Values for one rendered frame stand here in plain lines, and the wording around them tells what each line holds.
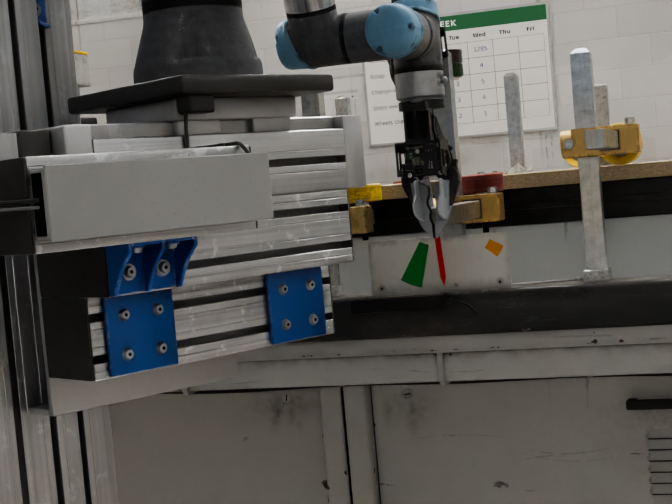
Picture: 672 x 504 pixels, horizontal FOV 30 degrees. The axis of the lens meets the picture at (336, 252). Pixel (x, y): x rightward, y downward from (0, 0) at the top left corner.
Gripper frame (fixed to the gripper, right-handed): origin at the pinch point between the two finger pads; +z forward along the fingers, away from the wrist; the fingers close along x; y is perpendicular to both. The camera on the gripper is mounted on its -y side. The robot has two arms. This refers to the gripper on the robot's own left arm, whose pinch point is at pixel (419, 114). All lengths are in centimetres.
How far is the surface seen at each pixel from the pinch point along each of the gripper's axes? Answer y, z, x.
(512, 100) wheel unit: -94, -13, 68
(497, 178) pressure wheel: -7.4, 12.1, 17.4
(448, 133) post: -3.8, 3.4, 6.9
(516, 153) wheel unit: -95, 1, 67
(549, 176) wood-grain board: -11.0, 12.4, 30.3
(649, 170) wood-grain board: 0.1, 13.7, 45.2
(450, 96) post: -2.8, -3.1, 7.7
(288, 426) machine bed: -55, 58, -14
